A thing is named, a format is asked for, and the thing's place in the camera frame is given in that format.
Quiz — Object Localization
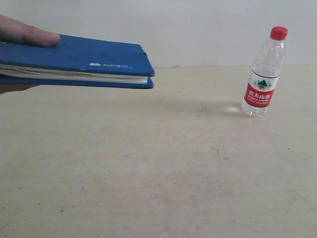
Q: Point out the person's open hand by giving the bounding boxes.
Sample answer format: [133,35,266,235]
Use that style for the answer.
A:
[0,15,60,47]

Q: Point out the blue ring binder notebook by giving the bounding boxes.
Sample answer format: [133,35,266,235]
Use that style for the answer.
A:
[0,35,155,89]

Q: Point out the clear water bottle red label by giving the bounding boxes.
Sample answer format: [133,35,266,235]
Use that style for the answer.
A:
[242,26,288,117]

